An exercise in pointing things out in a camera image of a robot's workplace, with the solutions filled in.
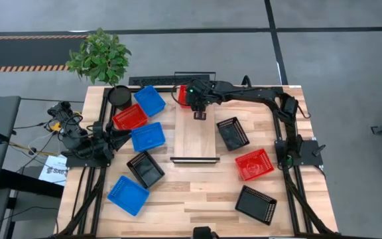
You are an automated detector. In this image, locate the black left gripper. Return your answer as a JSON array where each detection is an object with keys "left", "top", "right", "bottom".
[{"left": 91, "top": 121, "right": 133, "bottom": 160}]

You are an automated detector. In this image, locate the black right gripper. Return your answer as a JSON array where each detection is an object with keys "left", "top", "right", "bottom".
[{"left": 184, "top": 78, "right": 214, "bottom": 121}]

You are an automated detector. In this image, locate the red plastic basket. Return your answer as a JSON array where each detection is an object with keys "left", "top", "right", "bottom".
[
  {"left": 112, "top": 103, "right": 149, "bottom": 131},
  {"left": 234, "top": 148, "right": 275, "bottom": 182},
  {"left": 176, "top": 85, "right": 191, "bottom": 110}
]

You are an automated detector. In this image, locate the blue plastic basket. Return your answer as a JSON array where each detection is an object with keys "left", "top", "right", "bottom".
[
  {"left": 130, "top": 121, "right": 166, "bottom": 153},
  {"left": 107, "top": 175, "right": 151, "bottom": 217},
  {"left": 133, "top": 84, "right": 167, "bottom": 118}
]

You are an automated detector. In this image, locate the black plastic basket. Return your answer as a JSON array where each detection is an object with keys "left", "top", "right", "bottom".
[
  {"left": 126, "top": 150, "right": 166, "bottom": 189},
  {"left": 216, "top": 116, "right": 251, "bottom": 152},
  {"left": 234, "top": 185, "right": 278, "bottom": 226}
]

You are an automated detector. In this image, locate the black plant pot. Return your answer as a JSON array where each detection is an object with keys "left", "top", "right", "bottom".
[{"left": 107, "top": 84, "right": 133, "bottom": 112}]

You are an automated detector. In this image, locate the white printed paper sheet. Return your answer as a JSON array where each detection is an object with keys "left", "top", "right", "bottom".
[{"left": 38, "top": 154, "right": 68, "bottom": 187}]

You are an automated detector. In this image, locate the green leafy plant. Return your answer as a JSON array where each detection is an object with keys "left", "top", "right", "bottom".
[{"left": 65, "top": 27, "right": 133, "bottom": 86}]

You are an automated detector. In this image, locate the black desk crossbar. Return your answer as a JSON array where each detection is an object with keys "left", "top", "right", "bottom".
[{"left": 0, "top": 169, "right": 64, "bottom": 199}]

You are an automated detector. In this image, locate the black rounded device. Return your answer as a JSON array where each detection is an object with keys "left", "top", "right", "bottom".
[{"left": 192, "top": 226, "right": 220, "bottom": 239}]

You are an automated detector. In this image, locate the black hazard-striped floor mat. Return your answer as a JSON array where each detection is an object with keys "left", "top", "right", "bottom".
[{"left": 0, "top": 35, "right": 89, "bottom": 73}]

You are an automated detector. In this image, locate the black aluminium table frame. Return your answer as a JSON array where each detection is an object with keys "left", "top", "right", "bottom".
[{"left": 56, "top": 85, "right": 337, "bottom": 238}]

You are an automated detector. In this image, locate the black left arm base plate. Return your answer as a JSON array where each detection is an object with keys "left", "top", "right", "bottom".
[{"left": 60, "top": 151, "right": 113, "bottom": 169}]

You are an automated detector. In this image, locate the yellow cable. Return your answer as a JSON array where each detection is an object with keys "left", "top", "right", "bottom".
[{"left": 8, "top": 112, "right": 79, "bottom": 157}]

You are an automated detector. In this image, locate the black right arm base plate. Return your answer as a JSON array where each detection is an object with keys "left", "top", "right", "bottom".
[{"left": 275, "top": 139, "right": 327, "bottom": 167}]

